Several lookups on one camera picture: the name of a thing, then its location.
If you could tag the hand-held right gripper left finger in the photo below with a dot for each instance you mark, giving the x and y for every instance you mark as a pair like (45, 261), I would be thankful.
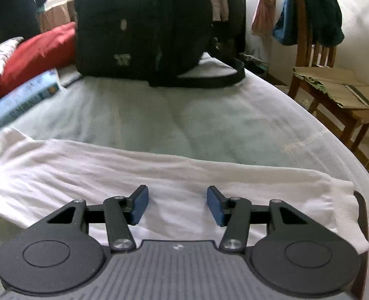
(139, 206)

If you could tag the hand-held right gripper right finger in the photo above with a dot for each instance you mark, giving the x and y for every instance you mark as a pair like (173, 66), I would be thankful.
(215, 207)

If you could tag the white printed sweatshirt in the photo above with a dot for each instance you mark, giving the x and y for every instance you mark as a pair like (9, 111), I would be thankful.
(140, 168)

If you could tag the wooden chair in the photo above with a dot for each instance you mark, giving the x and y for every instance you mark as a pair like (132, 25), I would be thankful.
(344, 115)

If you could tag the blue book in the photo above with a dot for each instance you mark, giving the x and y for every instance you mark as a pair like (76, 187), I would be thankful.
(21, 100)

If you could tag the folded cardboard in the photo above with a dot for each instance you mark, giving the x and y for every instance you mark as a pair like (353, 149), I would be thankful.
(337, 84)

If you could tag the black backpack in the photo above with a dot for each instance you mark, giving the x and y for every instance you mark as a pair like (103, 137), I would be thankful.
(140, 22)

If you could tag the long red blanket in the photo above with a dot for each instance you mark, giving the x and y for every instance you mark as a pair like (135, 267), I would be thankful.
(40, 50)

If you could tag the blue garment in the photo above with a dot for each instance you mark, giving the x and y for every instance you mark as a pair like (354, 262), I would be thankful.
(284, 28)

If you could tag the pink bag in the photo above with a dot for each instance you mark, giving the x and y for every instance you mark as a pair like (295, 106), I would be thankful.
(264, 15)

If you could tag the cardboard box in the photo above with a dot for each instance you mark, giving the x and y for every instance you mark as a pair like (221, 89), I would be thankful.
(57, 14)

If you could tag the dark green garment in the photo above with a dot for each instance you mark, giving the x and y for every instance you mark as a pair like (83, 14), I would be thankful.
(322, 12)

